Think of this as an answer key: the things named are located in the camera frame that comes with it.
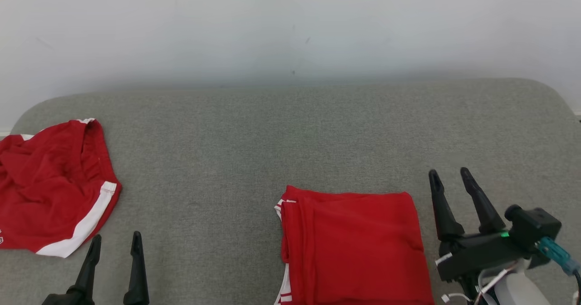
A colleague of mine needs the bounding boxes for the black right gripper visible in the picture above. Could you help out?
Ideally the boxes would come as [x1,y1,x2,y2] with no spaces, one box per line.
[428,167,550,299]

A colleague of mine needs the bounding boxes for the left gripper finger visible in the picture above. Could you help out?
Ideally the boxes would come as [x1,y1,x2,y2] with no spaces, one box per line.
[123,231,149,305]
[67,235,102,303]

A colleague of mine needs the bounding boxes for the red shorts white side stripe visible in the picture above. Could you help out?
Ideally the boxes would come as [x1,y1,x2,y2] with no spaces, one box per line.
[0,118,122,258]

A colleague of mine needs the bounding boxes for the red shorts with striped trim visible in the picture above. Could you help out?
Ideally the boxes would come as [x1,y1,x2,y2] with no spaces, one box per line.
[274,186,435,305]

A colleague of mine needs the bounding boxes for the teal right camera cable plug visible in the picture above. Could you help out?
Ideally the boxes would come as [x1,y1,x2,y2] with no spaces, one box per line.
[538,237,581,276]

